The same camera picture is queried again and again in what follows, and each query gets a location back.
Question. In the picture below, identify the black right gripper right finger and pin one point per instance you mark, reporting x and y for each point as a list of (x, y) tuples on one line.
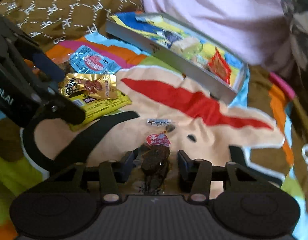
[(196, 175)]

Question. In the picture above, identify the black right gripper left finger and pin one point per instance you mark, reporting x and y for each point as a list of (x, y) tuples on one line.
[(109, 174)]

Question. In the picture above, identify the red dark jerky snack packet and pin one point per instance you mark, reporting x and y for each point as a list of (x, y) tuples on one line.
[(155, 152)]

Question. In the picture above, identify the gold foil snack packet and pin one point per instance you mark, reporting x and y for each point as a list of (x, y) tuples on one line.
[(98, 86)]

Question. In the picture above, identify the blue shrimp snack packet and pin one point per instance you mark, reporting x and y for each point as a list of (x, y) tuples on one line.
[(87, 61)]

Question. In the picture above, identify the small white candy wrapper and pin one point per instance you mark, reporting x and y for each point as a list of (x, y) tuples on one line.
[(159, 122)]

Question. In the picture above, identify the yellow snack packet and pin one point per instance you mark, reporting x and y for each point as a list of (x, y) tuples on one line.
[(95, 108)]

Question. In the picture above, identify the colourful cartoon bed blanket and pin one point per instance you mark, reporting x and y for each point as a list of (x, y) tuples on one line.
[(265, 127)]

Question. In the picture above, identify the brown patterned pillow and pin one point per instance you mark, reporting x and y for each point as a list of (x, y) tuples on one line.
[(49, 22)]

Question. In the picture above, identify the red tofu snack packet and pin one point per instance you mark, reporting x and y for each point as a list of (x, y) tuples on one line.
[(220, 67)]

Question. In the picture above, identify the beige rice cracker bar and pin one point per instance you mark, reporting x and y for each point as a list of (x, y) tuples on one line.
[(186, 46)]

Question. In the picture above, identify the grey tray with cartoon lining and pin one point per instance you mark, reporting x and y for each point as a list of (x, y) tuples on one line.
[(155, 33)]

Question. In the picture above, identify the pink hanging curtain cloth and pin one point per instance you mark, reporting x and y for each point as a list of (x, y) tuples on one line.
[(255, 30)]

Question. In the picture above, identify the clear bag of clothes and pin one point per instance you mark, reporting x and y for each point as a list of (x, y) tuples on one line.
[(296, 13)]

